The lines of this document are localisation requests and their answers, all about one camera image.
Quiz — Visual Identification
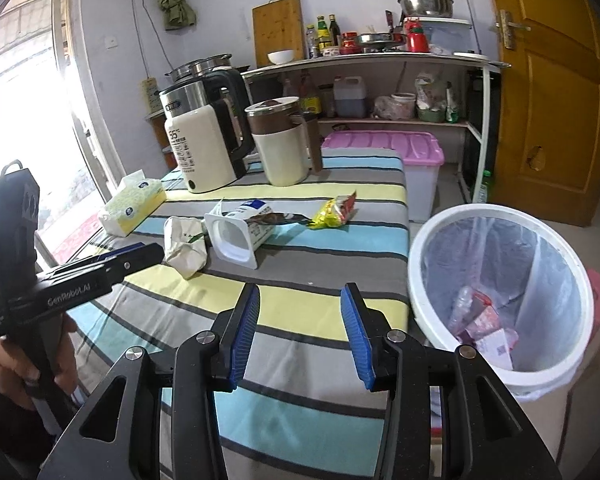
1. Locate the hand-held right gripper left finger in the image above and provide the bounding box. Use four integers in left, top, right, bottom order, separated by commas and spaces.
37, 282, 262, 480

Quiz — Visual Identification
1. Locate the person's left hand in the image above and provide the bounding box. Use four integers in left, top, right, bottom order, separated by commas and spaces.
0, 320, 78, 411

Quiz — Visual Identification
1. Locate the small white tub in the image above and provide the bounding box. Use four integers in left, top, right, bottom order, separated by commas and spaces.
390, 92, 416, 120

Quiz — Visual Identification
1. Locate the clear plastic bin liner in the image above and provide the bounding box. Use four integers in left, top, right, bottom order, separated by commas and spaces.
420, 216, 577, 402

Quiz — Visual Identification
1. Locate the white electric kettle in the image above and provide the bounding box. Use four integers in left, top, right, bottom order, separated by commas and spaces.
158, 67, 255, 161

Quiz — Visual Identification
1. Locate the wooden door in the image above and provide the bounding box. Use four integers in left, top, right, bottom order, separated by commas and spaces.
480, 0, 600, 229

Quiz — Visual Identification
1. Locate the clear plastic cup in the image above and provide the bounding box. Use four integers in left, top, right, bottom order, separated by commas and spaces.
447, 285, 478, 333

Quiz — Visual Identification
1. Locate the cream electric kettle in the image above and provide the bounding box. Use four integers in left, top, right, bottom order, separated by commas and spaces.
164, 99, 255, 195

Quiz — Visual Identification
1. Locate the white paper bag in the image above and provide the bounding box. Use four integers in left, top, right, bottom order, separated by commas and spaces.
163, 215, 211, 280

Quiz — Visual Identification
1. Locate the brown side table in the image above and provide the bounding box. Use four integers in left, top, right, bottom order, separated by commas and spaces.
144, 109, 179, 171

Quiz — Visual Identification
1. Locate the pink plastic stool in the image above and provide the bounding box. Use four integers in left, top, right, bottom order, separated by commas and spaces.
584, 269, 600, 342

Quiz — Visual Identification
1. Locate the pink lid storage box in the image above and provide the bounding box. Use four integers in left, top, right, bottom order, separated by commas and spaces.
321, 130, 445, 224

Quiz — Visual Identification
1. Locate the steel pot with lid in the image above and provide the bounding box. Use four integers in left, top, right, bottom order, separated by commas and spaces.
164, 53, 234, 81

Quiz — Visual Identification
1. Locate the purple milk carton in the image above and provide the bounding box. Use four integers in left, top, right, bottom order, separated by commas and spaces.
475, 327, 520, 371

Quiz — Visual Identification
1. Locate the brown cream lidded jug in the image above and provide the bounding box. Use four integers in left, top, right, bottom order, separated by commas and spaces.
244, 96, 324, 187

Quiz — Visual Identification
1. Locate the bundle of plastic bags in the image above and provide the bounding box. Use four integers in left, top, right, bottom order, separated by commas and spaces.
414, 70, 462, 124

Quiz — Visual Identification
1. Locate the clear plastic lidded container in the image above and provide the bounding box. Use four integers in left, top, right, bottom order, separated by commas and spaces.
405, 17, 474, 54

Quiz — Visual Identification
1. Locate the white kitchen shelf rack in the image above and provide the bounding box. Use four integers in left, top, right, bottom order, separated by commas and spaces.
241, 52, 512, 205

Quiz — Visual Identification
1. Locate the red floor mat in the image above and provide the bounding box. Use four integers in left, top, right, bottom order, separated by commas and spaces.
52, 200, 106, 263

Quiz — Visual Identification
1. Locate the yellow white tissue box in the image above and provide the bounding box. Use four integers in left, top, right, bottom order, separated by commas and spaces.
98, 170, 167, 236

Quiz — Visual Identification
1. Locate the dark oil jug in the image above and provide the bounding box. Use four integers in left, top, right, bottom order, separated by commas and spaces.
333, 75, 367, 119

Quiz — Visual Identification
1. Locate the wooden cutting board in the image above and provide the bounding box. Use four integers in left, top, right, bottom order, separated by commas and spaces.
252, 0, 307, 69

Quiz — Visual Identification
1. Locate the white sliding door frame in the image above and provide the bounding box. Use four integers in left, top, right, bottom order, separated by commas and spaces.
50, 0, 127, 203

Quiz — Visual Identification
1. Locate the steel pan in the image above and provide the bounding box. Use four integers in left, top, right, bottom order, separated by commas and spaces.
352, 32, 406, 51

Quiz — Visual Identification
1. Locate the white square plastic tub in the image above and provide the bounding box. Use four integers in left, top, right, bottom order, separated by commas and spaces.
203, 198, 277, 271

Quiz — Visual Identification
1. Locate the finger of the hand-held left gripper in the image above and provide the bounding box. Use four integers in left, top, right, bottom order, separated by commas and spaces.
82, 242, 147, 265
37, 243, 165, 286

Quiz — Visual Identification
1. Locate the white round trash bin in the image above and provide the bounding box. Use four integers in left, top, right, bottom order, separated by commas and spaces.
407, 203, 595, 404

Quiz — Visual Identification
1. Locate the yellow power strip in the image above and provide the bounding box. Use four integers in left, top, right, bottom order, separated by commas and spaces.
140, 77, 164, 114

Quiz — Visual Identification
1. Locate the striped tablecloth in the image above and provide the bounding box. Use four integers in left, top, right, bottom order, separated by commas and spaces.
67, 155, 412, 480

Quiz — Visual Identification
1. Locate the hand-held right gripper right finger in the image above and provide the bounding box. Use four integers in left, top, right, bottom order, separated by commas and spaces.
341, 282, 553, 480

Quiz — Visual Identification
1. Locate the steel mixing bowl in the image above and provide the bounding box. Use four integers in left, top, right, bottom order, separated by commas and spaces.
397, 0, 455, 20

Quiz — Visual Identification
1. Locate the pink drink carton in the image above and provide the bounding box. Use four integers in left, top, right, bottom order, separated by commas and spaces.
455, 293, 507, 344

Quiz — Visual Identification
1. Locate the red plastic bottle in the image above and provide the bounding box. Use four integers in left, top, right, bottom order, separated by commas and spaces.
404, 17, 430, 54

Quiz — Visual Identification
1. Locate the brass door handle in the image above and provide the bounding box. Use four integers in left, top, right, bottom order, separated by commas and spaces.
497, 9, 531, 51

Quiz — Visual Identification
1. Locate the yellow snack wrapper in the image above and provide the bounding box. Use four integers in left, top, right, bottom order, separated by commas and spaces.
307, 189, 359, 230

